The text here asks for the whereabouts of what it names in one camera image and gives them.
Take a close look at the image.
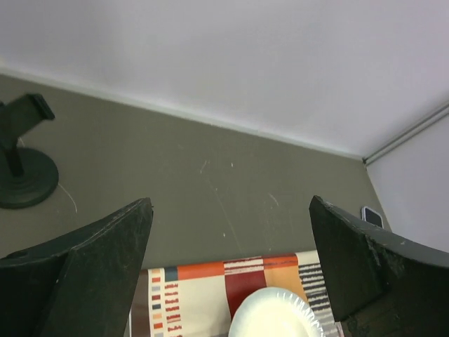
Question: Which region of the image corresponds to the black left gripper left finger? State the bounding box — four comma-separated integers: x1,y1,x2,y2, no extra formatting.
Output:
1,198,153,336

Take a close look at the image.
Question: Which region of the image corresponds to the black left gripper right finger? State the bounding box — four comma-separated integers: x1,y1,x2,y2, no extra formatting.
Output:
309,196,448,336

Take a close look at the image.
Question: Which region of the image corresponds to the phone with lilac case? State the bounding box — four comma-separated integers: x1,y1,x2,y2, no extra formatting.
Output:
361,206,384,228

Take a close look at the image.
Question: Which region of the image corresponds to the black phone stand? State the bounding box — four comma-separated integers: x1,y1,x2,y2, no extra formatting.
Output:
1,93,59,209

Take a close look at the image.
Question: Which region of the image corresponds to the white ceramic plate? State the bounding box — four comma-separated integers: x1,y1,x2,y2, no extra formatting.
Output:
228,287,325,337

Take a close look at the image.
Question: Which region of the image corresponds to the colourful patterned placemat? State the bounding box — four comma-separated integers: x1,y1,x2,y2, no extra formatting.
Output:
128,251,344,336

